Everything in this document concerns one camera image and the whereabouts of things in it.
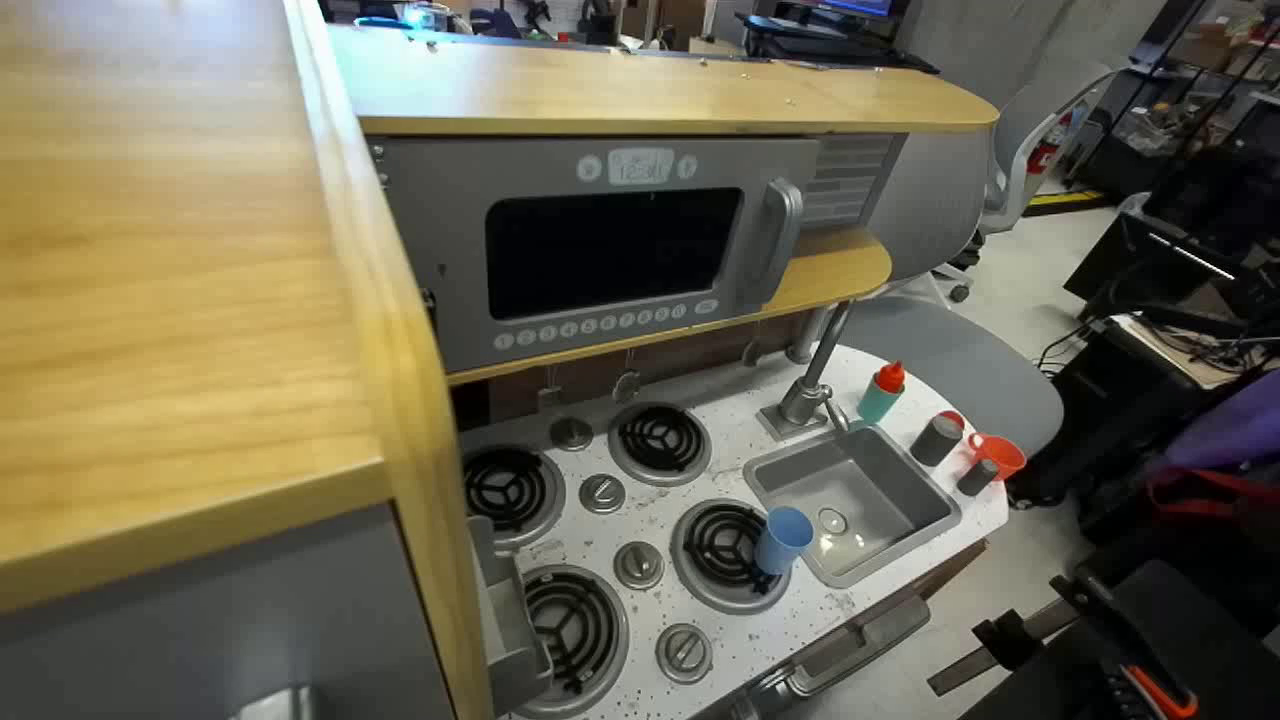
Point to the tall grey cylinder block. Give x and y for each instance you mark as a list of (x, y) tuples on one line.
[(938, 442)]

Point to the grey toy sink basin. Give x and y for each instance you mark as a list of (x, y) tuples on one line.
[(882, 484)]

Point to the short grey cylinder block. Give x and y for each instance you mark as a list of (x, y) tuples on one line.
[(979, 478)]

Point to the black coil stove burner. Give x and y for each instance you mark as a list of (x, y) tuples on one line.
[(657, 442), (510, 489), (717, 541), (568, 629)]

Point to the silver stove knob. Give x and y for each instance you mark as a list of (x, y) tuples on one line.
[(687, 653), (637, 566), (568, 431), (600, 495)]

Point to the grey toy faucet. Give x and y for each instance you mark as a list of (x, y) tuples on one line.
[(804, 400)]

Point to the grey toy microwave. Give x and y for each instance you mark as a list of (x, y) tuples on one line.
[(443, 267)]

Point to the blue plastic cup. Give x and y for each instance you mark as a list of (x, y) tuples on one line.
[(783, 541)]

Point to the teal bottle with red cap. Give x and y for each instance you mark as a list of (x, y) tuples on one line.
[(882, 395)]

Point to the orange plastic cup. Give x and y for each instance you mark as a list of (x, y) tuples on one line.
[(1000, 452)]

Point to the wooden toy kitchen unit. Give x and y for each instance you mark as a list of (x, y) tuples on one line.
[(161, 267)]

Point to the black equipment cart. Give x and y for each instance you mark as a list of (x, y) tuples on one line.
[(1184, 254)]

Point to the black clamp with orange grip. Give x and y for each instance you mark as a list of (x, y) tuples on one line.
[(1124, 653)]

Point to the purple cloth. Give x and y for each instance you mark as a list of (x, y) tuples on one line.
[(1234, 426)]

